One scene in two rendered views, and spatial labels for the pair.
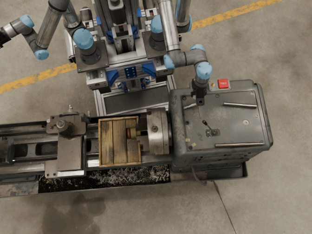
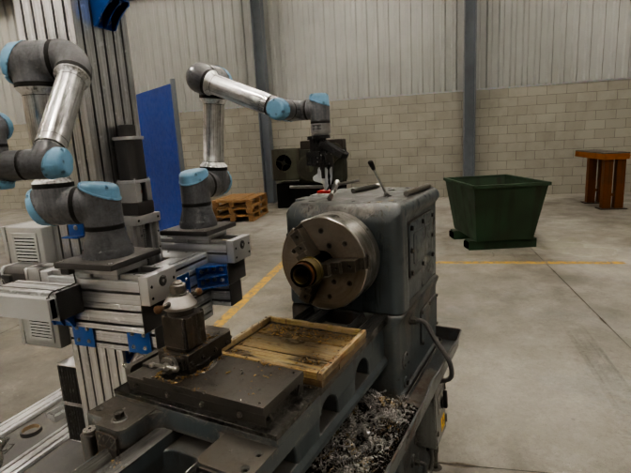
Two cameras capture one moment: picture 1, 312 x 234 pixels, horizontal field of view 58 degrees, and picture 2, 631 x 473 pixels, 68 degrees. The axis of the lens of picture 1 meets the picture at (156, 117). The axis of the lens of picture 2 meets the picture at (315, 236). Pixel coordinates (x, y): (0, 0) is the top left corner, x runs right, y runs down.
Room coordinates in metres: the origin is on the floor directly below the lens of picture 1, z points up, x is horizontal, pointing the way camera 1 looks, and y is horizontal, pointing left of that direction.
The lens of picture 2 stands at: (-0.22, 1.37, 1.48)
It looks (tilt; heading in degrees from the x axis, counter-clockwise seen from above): 11 degrees down; 299
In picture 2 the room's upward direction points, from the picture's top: 3 degrees counter-clockwise
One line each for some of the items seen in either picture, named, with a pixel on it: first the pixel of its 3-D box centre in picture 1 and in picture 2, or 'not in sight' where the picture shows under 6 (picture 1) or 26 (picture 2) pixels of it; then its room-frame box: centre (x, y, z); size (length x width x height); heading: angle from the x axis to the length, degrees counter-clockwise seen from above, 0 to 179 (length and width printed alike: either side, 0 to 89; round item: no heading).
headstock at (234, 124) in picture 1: (214, 124); (367, 240); (0.53, -0.39, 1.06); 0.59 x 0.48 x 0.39; 91
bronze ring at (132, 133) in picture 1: (133, 133); (307, 271); (0.50, 0.15, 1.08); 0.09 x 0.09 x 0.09; 1
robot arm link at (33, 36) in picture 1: (31, 36); (1, 166); (1.03, 0.72, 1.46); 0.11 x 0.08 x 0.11; 30
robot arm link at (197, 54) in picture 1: (195, 56); (293, 111); (0.75, -0.23, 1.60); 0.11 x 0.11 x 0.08; 7
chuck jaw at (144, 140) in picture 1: (145, 145); (344, 266); (0.41, 0.08, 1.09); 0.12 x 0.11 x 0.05; 1
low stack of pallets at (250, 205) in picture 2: not in sight; (241, 206); (5.89, -6.36, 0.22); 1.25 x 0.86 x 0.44; 110
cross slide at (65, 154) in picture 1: (69, 140); (207, 379); (0.51, 0.62, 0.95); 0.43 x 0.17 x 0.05; 1
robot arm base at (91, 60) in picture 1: (89, 51); (106, 239); (1.06, 0.43, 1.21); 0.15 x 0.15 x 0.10
